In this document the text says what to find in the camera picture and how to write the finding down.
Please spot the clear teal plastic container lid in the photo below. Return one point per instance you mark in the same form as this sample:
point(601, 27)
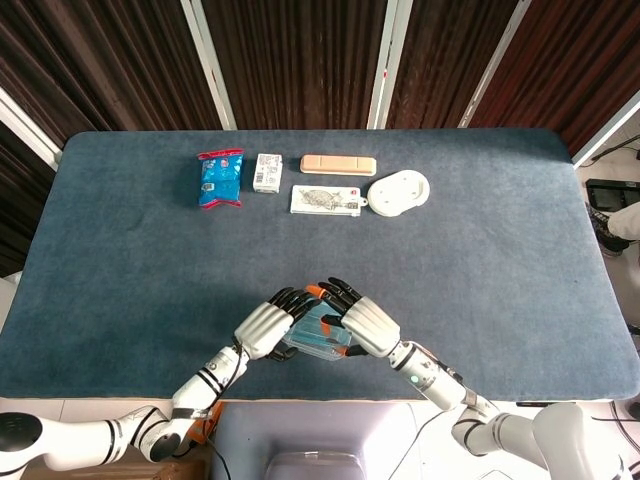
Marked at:
point(312, 334)

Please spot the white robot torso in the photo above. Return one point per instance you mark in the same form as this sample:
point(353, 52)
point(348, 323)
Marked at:
point(325, 430)

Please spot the orange device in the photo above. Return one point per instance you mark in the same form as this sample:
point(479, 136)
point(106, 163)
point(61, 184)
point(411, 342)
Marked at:
point(214, 411)

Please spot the white frame post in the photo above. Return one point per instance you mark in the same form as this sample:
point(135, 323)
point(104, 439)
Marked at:
point(387, 65)
point(27, 130)
point(492, 65)
point(210, 65)
point(607, 130)

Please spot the blue snack bag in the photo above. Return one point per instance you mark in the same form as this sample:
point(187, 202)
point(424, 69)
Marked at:
point(220, 180)

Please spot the right orange-tipped robot hand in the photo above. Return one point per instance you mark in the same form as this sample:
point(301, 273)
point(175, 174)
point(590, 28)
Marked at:
point(372, 327)

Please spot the clear blue plastic container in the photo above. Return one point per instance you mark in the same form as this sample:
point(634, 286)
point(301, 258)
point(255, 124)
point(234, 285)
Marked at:
point(325, 354)

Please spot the left black-fingered robot hand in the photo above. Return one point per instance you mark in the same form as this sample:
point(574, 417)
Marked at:
point(262, 325)

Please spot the beige trouser leg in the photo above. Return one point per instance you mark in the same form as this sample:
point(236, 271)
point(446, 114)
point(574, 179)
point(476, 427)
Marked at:
point(627, 222)

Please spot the blue table cloth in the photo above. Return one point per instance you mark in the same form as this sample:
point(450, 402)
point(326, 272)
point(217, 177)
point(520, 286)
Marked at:
point(150, 260)

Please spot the white round plastic holder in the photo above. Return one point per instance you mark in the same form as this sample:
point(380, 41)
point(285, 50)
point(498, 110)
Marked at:
point(397, 192)

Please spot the black floor tray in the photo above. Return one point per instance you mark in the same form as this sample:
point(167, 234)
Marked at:
point(607, 192)

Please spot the white packet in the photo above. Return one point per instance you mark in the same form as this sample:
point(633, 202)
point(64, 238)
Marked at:
point(322, 200)

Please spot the white milk carton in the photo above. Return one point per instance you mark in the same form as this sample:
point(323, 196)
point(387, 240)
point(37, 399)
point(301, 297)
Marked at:
point(267, 172)

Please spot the grey sneaker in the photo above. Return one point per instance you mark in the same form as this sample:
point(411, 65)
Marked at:
point(602, 232)

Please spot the beige long cutlery case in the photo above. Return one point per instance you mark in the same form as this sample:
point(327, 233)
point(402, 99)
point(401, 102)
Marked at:
point(337, 165)

